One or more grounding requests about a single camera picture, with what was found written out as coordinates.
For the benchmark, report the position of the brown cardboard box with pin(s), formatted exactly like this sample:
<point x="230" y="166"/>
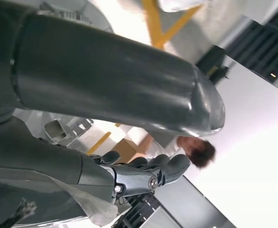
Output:
<point x="124" y="149"/>

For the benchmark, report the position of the person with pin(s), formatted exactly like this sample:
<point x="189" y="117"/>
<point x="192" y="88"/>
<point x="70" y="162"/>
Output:
<point x="200" y="154"/>

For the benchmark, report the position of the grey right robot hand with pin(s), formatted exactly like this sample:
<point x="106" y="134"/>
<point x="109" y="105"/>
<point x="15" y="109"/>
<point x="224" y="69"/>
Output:
<point x="105" y="78"/>

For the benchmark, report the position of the white plastic shell part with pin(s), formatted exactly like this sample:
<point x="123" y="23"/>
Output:
<point x="181" y="4"/>

